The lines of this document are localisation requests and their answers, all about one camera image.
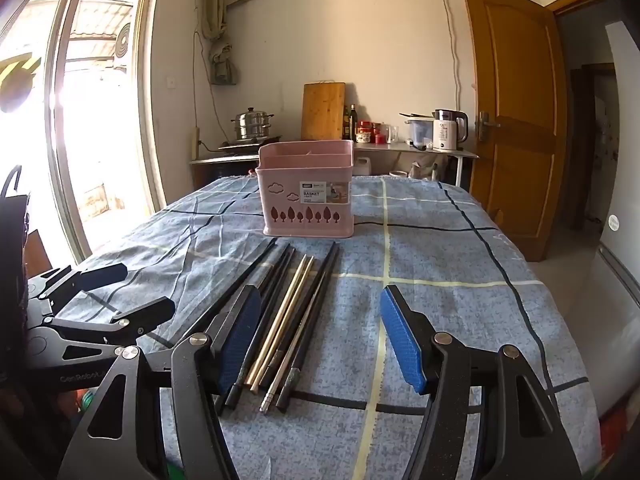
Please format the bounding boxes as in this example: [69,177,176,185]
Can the black induction cooker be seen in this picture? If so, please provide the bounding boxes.
[218,136,282,152]

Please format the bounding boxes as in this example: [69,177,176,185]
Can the steel kitchen table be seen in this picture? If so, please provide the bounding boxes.
[350,140,480,188]

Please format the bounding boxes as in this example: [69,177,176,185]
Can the grey refrigerator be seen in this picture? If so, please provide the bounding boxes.
[592,22,640,416]

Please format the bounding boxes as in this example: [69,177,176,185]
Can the white electric kettle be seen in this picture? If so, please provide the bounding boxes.
[432,108,470,152]

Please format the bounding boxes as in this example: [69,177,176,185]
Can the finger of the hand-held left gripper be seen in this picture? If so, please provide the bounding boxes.
[47,296,177,361]
[27,262,128,318]

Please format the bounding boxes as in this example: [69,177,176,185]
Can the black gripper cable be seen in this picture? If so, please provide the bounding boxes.
[0,166,25,198]

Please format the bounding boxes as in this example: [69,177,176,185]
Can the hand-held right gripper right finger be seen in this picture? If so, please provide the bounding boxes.
[379,285,583,480]

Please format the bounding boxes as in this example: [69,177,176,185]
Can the steel steamer pot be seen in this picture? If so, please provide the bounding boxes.
[231,106,276,142]

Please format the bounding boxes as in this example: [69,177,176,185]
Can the metal door handle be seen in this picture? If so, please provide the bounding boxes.
[477,112,502,142]

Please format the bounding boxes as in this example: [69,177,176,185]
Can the tied curtain bundle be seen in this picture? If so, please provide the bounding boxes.
[200,0,236,86]

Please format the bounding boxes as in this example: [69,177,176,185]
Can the blue checked tablecloth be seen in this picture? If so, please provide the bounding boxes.
[57,175,601,480]

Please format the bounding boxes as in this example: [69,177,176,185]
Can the wooden door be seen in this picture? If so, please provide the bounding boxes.
[459,0,568,263]

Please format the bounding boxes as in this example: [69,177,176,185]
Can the bamboo cutting board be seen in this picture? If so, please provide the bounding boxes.
[301,81,347,141]

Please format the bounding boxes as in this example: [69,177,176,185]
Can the sliding glass door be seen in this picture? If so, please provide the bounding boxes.
[0,0,168,271]

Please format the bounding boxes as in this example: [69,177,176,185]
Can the pink utensil basket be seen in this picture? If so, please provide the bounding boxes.
[256,141,356,237]

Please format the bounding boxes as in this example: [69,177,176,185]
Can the small stove table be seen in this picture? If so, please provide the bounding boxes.
[189,152,261,191]

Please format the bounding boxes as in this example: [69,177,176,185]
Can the red cardboard box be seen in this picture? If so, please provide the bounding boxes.
[597,405,640,480]

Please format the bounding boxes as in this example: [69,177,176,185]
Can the plastic bags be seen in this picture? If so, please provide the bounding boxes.
[410,160,443,181]

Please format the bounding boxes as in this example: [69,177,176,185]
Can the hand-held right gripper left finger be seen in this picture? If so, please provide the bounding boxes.
[57,285,263,480]

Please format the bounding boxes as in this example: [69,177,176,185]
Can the water filter pitcher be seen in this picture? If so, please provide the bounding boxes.
[404,115,435,148]

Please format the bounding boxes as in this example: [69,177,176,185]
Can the white wall cable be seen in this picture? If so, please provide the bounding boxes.
[437,0,463,126]

